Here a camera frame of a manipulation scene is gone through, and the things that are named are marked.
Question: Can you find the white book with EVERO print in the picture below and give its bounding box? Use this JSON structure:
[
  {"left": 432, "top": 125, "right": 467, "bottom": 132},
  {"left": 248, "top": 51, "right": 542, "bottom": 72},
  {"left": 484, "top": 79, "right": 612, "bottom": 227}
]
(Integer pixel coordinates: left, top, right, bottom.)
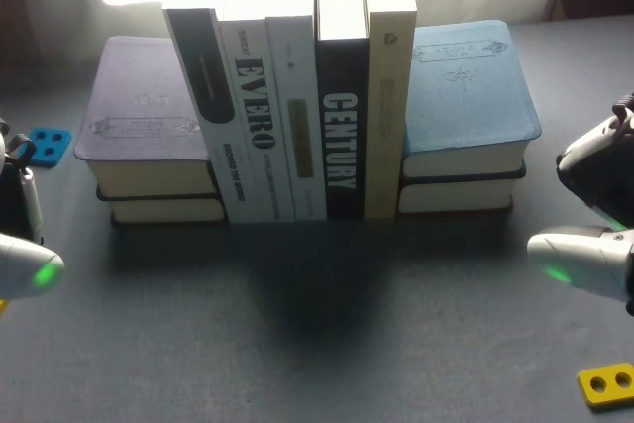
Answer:
[{"left": 217, "top": 19, "right": 297, "bottom": 224}]

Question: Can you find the yellow block with holes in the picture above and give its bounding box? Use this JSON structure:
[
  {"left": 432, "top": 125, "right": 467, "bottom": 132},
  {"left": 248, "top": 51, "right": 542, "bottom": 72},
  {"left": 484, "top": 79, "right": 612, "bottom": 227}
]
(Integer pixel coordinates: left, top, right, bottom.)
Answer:
[{"left": 577, "top": 363, "right": 634, "bottom": 412}]

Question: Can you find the white book with gold label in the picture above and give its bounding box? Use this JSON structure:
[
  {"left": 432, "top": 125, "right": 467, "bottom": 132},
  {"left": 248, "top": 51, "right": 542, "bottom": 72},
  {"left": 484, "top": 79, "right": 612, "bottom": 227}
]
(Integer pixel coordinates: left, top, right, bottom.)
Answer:
[{"left": 265, "top": 15, "right": 328, "bottom": 222}]

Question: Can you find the cream book with ornament print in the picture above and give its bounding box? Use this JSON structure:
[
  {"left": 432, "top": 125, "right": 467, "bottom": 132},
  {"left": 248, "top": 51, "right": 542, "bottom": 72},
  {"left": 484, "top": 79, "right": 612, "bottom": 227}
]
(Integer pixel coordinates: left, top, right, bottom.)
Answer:
[{"left": 360, "top": 0, "right": 419, "bottom": 220}]

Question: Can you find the blue leather-bound book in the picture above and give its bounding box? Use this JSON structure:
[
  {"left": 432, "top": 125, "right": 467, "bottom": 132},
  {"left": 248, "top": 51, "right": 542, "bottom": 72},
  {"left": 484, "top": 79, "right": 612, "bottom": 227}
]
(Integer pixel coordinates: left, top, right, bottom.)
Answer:
[{"left": 401, "top": 20, "right": 543, "bottom": 181}]

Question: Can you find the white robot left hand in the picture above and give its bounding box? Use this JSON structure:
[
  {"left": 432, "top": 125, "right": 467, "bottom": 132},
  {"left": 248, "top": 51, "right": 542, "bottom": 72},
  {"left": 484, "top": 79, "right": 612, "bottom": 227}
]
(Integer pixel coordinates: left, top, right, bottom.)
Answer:
[{"left": 0, "top": 118, "right": 66, "bottom": 302}]

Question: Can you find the blue block with holes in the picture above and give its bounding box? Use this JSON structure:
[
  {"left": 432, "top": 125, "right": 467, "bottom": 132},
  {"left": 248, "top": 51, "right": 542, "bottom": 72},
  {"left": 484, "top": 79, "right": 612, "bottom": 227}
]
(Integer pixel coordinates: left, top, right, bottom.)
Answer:
[{"left": 28, "top": 128, "right": 73, "bottom": 167}]

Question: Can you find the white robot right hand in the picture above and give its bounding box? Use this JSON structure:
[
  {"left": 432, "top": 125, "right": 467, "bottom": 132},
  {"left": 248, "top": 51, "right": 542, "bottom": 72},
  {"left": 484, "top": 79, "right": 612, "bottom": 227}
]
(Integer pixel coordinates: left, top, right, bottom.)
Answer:
[{"left": 526, "top": 92, "right": 634, "bottom": 318}]

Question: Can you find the grey table cloth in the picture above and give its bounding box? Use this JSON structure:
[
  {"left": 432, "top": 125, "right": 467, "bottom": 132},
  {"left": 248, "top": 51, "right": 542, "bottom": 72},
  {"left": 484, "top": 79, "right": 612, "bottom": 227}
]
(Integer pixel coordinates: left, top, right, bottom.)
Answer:
[{"left": 0, "top": 16, "right": 634, "bottom": 423}]

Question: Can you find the black book with CENTURY print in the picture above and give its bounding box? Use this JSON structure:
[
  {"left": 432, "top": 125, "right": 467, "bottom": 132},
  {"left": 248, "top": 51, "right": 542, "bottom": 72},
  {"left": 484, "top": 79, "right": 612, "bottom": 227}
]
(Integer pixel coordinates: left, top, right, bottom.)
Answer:
[{"left": 314, "top": 0, "right": 371, "bottom": 220}]

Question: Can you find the dark-covered book with cream pages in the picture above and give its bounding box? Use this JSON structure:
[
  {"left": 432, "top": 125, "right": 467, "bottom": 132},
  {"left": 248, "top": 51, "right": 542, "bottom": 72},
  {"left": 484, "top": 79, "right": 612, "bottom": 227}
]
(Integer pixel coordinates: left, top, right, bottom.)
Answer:
[
  {"left": 96, "top": 184, "right": 229, "bottom": 229},
  {"left": 395, "top": 170, "right": 527, "bottom": 219}
]

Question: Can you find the white book with grey label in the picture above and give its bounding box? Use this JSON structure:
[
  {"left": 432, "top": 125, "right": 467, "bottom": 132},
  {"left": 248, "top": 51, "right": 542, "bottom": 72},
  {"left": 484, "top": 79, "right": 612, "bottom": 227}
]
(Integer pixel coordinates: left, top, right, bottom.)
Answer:
[{"left": 161, "top": 7, "right": 257, "bottom": 225}]

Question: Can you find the purple leather-bound book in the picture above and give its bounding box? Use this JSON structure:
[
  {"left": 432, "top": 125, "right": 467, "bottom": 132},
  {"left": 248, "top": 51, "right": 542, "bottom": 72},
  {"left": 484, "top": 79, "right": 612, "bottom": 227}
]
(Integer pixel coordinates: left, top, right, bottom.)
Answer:
[{"left": 73, "top": 35, "right": 222, "bottom": 199}]

